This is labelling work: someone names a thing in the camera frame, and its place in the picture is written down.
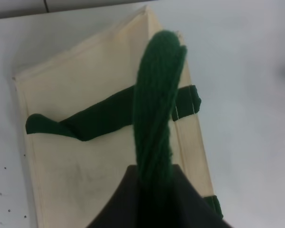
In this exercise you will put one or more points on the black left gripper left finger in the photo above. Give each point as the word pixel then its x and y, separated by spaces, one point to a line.
pixel 121 211

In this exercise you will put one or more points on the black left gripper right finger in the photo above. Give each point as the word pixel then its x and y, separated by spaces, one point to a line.
pixel 178 205

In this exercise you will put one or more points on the white linen bag green handles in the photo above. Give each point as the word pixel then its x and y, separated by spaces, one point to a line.
pixel 122 97

